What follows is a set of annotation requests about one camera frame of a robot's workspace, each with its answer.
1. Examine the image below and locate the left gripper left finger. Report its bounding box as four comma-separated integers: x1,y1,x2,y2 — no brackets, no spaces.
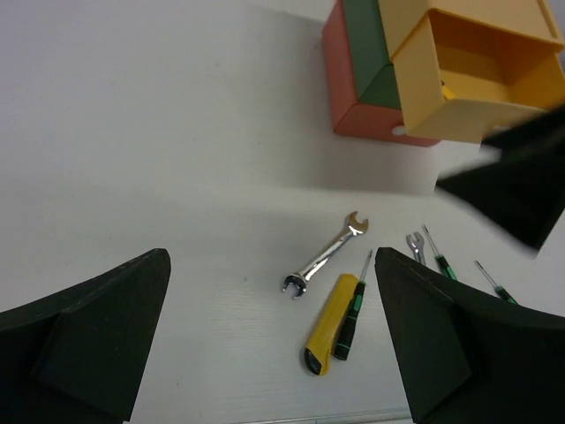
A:
1,248,171,423

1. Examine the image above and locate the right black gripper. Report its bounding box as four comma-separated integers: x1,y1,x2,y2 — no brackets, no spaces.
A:
436,105,564,252

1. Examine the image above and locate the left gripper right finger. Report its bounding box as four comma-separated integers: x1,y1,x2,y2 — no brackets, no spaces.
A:
375,247,564,423

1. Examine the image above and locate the green black screwdriver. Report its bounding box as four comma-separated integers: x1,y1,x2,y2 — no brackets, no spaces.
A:
333,250,373,361
474,261,517,305
422,224,457,281

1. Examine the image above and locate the large yellow utility knife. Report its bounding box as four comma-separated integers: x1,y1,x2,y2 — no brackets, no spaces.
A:
304,274,358,376

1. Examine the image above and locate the green drawer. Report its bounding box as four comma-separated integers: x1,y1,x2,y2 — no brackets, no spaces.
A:
343,0,401,110

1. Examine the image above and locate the small silver wrench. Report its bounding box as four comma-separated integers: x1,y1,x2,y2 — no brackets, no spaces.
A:
406,231,426,266

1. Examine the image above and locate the large silver wrench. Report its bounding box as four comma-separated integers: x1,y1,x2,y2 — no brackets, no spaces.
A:
282,211,369,299

